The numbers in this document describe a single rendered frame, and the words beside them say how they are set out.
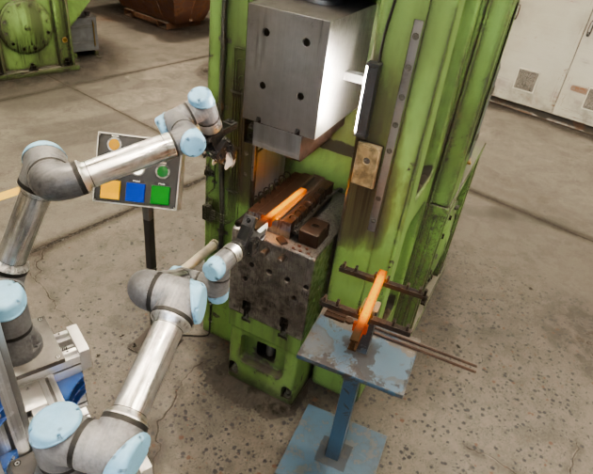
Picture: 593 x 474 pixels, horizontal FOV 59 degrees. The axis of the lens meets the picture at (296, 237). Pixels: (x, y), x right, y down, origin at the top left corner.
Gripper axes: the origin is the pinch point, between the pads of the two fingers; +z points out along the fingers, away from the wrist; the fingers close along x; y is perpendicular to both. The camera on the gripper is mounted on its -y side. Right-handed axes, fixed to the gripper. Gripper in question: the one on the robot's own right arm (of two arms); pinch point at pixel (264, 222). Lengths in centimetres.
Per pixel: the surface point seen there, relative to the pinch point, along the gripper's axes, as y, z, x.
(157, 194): 0.3, -7.7, -44.7
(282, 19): -72, 7, -4
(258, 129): -32.5, 8.2, -10.0
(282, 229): 6.2, 9.0, 4.2
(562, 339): 100, 137, 138
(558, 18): -20, 532, 63
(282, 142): -30.4, 8.2, 0.5
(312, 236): 4.4, 8.9, 17.5
